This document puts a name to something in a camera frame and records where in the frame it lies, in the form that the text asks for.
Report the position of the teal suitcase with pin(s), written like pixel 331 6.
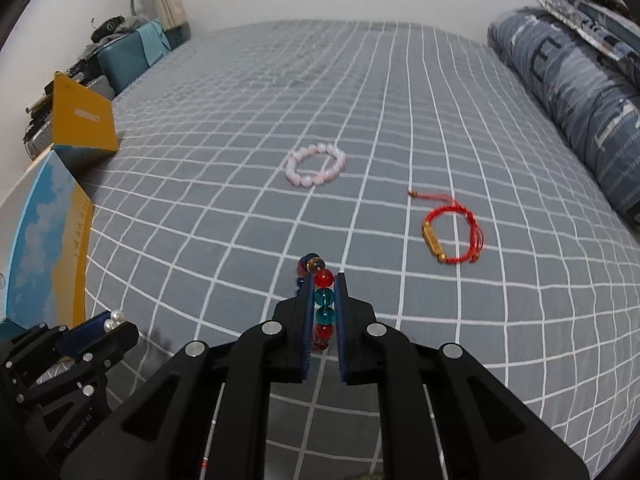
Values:
pixel 125 59

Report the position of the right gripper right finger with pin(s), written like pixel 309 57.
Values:
pixel 443 415

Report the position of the grey checked bed sheet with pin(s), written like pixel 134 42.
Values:
pixel 410 159

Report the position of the white box with orange outside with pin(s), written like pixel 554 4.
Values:
pixel 81 118

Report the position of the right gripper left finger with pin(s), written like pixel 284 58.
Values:
pixel 204 413

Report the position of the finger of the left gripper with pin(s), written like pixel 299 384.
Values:
pixel 108 348
pixel 76 341

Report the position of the blue patterned pillow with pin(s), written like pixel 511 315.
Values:
pixel 594 105

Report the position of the white box with blue outside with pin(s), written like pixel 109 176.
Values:
pixel 45 228

